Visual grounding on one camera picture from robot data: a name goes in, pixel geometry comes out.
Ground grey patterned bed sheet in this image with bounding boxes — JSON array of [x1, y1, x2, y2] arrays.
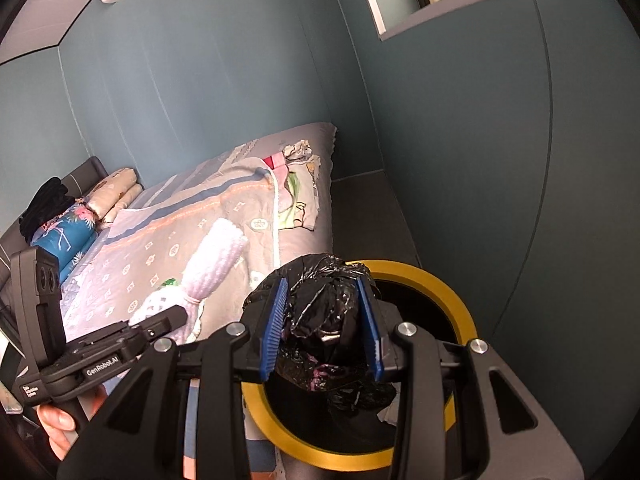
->
[[61, 122, 336, 344]]

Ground grey padded headboard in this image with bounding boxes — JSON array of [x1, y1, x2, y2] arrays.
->
[[1, 156, 107, 287]]

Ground yellow rimmed black trash bin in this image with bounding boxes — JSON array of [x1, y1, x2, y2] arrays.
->
[[242, 259, 477, 472]]

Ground white foam fruit net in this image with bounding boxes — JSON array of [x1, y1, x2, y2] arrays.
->
[[129, 218, 248, 330]]

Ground floral cloth at bed edge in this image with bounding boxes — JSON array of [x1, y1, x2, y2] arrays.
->
[[264, 140, 321, 231]]

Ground black folded blanket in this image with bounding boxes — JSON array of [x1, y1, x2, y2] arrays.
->
[[18, 177, 75, 244]]

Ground beige pillow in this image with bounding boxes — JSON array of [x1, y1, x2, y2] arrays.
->
[[101, 183, 143, 224], [85, 168, 138, 220]]

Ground blue floral folded quilt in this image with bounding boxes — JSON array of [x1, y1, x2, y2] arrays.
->
[[30, 202, 98, 282]]

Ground black plastic bag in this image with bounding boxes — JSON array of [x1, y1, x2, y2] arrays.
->
[[243, 252, 397, 417]]

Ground beige lower pillow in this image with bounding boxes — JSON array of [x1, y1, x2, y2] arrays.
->
[[101, 183, 143, 224]]

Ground beige upper pillow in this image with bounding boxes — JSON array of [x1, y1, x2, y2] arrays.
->
[[85, 168, 138, 220]]

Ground person's left hand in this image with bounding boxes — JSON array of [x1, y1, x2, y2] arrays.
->
[[36, 386, 107, 460]]

